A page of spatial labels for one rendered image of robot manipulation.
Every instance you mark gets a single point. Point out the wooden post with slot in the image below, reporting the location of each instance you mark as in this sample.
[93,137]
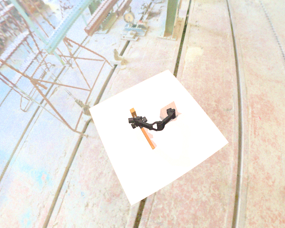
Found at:
[133,112]

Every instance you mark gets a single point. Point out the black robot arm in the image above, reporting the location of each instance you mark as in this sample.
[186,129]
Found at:
[160,124]

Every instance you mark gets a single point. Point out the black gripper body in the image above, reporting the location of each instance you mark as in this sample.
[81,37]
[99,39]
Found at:
[143,119]

